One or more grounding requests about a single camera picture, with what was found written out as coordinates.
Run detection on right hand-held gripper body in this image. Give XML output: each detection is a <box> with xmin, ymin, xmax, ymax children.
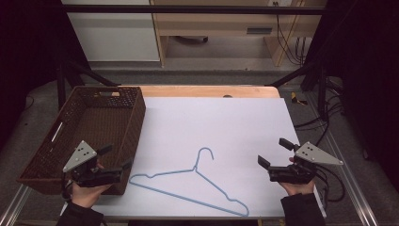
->
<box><xmin>268</xmin><ymin>140</ymin><xmax>344</xmax><ymax>186</ymax></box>

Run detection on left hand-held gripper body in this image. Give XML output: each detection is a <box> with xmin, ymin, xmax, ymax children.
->
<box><xmin>62</xmin><ymin>139</ymin><xmax>123</xmax><ymax>188</ymax></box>

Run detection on brown woven basket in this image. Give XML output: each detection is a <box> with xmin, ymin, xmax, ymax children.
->
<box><xmin>16</xmin><ymin>86</ymin><xmax>147</xmax><ymax>196</ymax></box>

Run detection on blue wire hanger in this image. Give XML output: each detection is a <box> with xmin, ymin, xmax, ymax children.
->
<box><xmin>128</xmin><ymin>146</ymin><xmax>250</xmax><ymax>218</ymax></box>

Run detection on person's right hand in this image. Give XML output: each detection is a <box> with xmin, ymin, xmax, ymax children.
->
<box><xmin>279</xmin><ymin>180</ymin><xmax>316</xmax><ymax>197</ymax></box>

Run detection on person's left hand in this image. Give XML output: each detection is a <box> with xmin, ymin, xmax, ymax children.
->
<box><xmin>71</xmin><ymin>182</ymin><xmax>113</xmax><ymax>209</ymax></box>

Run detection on yellow and black tool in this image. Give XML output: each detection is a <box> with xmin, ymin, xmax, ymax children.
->
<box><xmin>290</xmin><ymin>91</ymin><xmax>309</xmax><ymax>106</ymax></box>

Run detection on white table sheet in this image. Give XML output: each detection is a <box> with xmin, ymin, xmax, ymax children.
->
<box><xmin>61</xmin><ymin>96</ymin><xmax>327</xmax><ymax>219</ymax></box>

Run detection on black metal stand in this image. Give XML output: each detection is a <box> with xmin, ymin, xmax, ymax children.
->
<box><xmin>56</xmin><ymin>58</ymin><xmax>121</xmax><ymax>111</ymax></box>
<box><xmin>268</xmin><ymin>60</ymin><xmax>329</xmax><ymax>121</ymax></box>

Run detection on dark curtain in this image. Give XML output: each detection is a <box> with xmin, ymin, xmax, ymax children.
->
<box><xmin>303</xmin><ymin>0</ymin><xmax>399</xmax><ymax>192</ymax></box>
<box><xmin>0</xmin><ymin>0</ymin><xmax>92</xmax><ymax>152</ymax></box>

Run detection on white cabinet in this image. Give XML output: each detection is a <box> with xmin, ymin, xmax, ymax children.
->
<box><xmin>60</xmin><ymin>0</ymin><xmax>161</xmax><ymax>62</ymax></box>

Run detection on wooden desk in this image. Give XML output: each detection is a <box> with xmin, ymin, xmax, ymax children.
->
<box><xmin>150</xmin><ymin>0</ymin><xmax>327</xmax><ymax>68</ymax></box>

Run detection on dark chair base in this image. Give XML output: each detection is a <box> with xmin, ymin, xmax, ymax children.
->
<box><xmin>174</xmin><ymin>35</ymin><xmax>209</xmax><ymax>44</ymax></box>

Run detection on black floor cables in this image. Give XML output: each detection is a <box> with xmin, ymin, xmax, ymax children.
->
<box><xmin>294</xmin><ymin>76</ymin><xmax>345</xmax><ymax>149</ymax></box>

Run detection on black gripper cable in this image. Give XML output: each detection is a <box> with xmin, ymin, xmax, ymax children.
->
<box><xmin>313</xmin><ymin>164</ymin><xmax>346</xmax><ymax>203</ymax></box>

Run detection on aluminium rail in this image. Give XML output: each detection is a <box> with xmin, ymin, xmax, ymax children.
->
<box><xmin>325</xmin><ymin>137</ymin><xmax>379</xmax><ymax>226</ymax></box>
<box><xmin>0</xmin><ymin>184</ymin><xmax>33</xmax><ymax>226</ymax></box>

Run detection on black hanging cables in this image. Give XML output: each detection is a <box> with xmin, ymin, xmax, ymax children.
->
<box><xmin>272</xmin><ymin>1</ymin><xmax>312</xmax><ymax>68</ymax></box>

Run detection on black horizontal frame bar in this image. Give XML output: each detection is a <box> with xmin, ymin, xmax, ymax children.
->
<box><xmin>60</xmin><ymin>4</ymin><xmax>327</xmax><ymax>16</ymax></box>

